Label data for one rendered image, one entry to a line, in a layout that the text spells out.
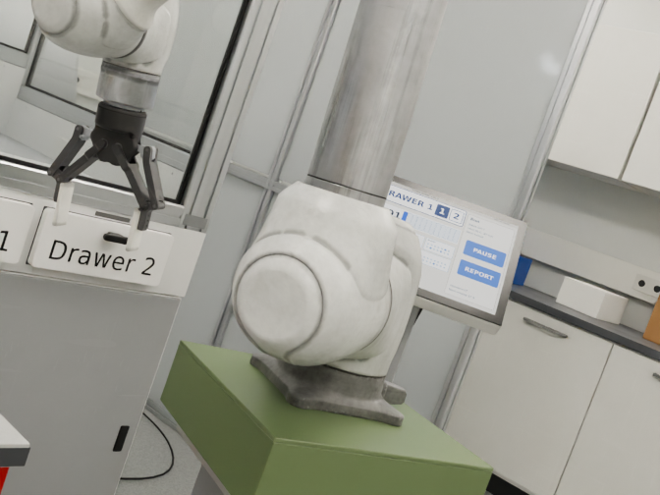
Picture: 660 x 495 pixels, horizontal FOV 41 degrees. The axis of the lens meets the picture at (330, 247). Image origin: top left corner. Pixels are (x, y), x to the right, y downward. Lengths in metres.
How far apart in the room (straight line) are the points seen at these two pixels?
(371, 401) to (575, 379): 2.76
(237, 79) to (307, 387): 0.83
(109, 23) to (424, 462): 0.70
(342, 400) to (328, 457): 0.15
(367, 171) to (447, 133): 1.88
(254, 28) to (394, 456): 1.02
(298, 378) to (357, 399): 0.09
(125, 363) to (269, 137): 1.65
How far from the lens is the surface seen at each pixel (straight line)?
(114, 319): 1.84
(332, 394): 1.21
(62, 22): 1.19
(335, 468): 1.09
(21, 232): 1.65
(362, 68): 1.03
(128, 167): 1.39
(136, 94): 1.37
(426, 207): 2.14
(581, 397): 3.95
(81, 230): 1.71
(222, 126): 1.84
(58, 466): 1.93
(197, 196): 1.85
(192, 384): 1.26
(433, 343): 2.79
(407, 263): 1.20
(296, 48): 3.40
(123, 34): 1.23
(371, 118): 1.02
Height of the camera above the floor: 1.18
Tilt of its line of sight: 5 degrees down
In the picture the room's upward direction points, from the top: 20 degrees clockwise
